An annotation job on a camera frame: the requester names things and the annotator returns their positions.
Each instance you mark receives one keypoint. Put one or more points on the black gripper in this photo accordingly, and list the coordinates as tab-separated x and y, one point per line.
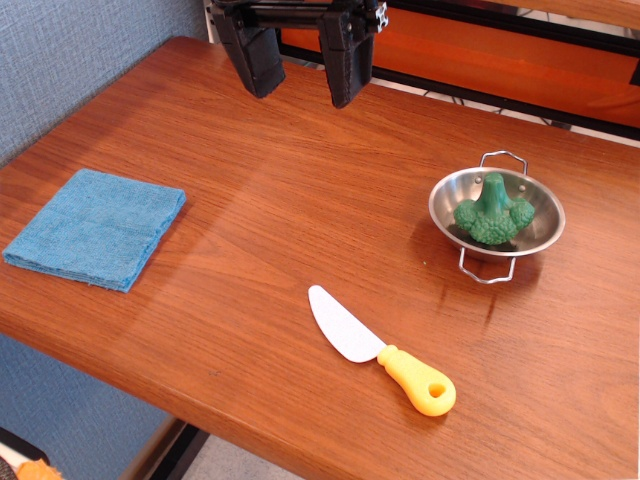
245	29

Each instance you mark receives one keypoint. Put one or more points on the green toy broccoli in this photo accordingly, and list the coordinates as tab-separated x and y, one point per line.
494	218

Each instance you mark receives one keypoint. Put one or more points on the blue folded cloth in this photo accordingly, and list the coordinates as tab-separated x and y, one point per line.
99	229

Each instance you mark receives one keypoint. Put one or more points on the orange toy at corner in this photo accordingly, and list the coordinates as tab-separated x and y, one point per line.
37	470

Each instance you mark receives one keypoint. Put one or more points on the orange panel black frame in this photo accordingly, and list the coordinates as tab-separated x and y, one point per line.
573	62

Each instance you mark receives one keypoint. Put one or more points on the steel bowl with handles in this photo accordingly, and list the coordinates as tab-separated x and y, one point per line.
547	227

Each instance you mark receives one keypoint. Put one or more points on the yellow handled toy knife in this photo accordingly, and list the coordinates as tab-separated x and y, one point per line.
430	391

